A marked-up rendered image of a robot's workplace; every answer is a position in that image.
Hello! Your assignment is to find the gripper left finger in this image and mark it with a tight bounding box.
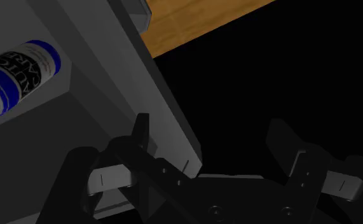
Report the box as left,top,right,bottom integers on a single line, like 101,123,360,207
37,113,200,224

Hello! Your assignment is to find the grey cabinet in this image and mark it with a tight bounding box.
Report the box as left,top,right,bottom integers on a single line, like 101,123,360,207
0,0,203,224

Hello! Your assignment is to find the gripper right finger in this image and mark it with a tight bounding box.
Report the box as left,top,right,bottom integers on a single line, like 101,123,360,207
265,118,363,224

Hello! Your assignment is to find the blue and white labelled can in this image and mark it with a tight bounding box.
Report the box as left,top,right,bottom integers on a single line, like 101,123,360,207
0,39,62,118

